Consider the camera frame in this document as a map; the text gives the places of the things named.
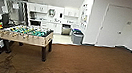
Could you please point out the white base cabinet door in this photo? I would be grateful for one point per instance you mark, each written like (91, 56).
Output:
(50, 27)
(58, 28)

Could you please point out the small blue floor object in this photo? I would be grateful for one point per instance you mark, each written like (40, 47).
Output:
(76, 30)

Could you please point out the green foosball table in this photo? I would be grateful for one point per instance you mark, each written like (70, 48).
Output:
(25, 35)

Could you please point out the white room door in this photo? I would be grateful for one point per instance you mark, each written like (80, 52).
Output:
(114, 26)

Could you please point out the steel refrigerator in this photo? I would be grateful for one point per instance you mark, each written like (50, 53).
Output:
(16, 11)

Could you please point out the red white wall poster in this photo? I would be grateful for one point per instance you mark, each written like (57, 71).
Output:
(84, 14)

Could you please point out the large white wall cabinet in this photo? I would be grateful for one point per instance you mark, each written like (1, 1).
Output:
(37, 7)

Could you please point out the small door wall sign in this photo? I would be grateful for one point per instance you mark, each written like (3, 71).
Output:
(128, 22)

